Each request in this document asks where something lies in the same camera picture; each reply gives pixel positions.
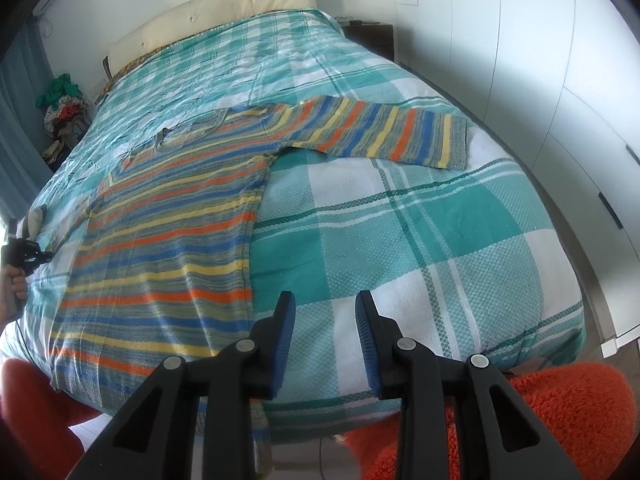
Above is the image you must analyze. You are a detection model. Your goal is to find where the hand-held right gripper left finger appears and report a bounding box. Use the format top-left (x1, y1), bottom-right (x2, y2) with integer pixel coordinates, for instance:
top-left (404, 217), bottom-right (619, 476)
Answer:
top-left (65, 291), bottom-right (297, 480)

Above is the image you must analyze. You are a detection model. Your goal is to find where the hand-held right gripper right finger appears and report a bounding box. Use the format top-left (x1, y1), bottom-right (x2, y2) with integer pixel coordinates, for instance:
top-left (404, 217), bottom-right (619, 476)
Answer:
top-left (354, 290), bottom-right (587, 480)

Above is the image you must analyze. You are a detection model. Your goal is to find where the striped knit sweater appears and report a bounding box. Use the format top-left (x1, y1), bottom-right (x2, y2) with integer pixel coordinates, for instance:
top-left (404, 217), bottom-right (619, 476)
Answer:
top-left (47, 94), bottom-right (471, 407)

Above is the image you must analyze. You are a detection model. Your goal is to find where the pile of colourful clothes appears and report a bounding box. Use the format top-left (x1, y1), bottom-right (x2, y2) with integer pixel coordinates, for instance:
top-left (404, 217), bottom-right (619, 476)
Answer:
top-left (35, 74), bottom-right (94, 164)

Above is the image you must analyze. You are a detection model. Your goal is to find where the person's left hand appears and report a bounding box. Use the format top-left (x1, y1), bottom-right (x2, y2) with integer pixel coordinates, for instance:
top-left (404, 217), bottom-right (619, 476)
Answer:
top-left (0, 265), bottom-right (29, 322)

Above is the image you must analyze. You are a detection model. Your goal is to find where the teal plaid bed blanket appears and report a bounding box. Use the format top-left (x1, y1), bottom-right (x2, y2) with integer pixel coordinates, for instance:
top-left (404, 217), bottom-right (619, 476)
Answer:
top-left (0, 7), bottom-right (586, 442)

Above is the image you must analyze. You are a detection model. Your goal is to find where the blue curtain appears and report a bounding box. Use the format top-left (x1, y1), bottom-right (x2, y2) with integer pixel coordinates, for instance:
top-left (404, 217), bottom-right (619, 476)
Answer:
top-left (0, 20), bottom-right (57, 221)

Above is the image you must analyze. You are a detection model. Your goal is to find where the orange fleece clothing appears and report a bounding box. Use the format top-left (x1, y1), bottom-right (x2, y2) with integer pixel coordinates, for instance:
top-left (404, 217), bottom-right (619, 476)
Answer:
top-left (0, 355), bottom-right (103, 480)
top-left (345, 362), bottom-right (638, 480)

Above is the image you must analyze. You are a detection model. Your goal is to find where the orange patterned bed sheet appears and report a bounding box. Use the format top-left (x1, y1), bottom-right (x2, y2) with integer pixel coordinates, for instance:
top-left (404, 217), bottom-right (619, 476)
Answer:
top-left (99, 44), bottom-right (172, 97)

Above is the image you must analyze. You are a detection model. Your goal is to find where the dark wooden nightstand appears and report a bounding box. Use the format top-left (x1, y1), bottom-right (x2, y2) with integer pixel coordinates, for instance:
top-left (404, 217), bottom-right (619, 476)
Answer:
top-left (345, 22), bottom-right (397, 62)

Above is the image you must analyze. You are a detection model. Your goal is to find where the white wardrobe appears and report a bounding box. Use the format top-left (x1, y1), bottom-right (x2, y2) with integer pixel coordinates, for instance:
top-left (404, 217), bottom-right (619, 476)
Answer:
top-left (395, 0), bottom-right (640, 342)

